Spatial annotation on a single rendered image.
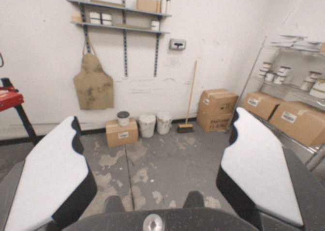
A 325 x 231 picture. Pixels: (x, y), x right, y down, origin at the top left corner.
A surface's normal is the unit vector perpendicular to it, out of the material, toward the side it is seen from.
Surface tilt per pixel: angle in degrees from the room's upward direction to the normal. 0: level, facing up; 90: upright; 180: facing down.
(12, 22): 90
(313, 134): 90
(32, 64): 90
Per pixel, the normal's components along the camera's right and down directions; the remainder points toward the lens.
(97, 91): -0.18, 0.46
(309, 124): -0.95, 0.06
